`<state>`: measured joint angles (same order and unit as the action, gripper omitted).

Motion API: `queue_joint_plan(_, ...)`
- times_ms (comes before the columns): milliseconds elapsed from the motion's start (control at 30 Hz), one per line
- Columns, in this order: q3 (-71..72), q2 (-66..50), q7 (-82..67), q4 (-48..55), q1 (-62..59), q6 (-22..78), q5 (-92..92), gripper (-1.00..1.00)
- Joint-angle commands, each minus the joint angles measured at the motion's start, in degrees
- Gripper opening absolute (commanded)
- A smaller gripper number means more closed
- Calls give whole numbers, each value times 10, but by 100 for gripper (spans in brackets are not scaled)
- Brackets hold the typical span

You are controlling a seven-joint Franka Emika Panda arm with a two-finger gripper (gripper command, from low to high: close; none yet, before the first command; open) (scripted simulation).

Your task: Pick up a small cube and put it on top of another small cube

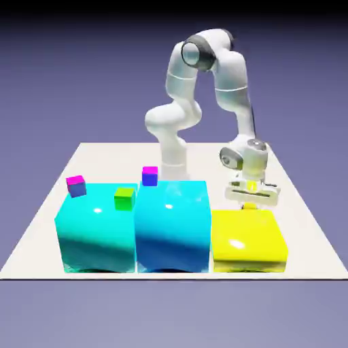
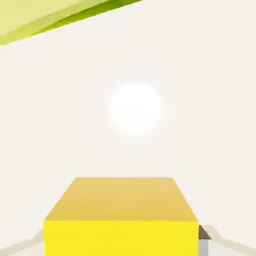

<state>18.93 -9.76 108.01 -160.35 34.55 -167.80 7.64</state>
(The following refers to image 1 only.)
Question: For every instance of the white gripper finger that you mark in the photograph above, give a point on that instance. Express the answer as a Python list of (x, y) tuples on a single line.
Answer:
[(252, 206), (246, 206)]

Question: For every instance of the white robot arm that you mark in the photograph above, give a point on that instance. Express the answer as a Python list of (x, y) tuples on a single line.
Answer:
[(179, 81)]

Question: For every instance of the large cyan box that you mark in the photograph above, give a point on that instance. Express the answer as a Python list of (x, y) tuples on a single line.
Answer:
[(172, 228), (95, 231)]

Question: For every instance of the small green cube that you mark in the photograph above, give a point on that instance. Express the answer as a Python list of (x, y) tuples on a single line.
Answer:
[(124, 199)]

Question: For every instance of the large yellow box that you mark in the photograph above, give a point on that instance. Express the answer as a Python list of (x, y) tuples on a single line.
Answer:
[(247, 239)]

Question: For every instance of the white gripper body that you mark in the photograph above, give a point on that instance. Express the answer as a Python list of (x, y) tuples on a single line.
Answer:
[(269, 196)]

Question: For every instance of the small magenta blue cube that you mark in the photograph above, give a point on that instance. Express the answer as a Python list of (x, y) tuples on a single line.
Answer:
[(76, 187), (149, 177)]

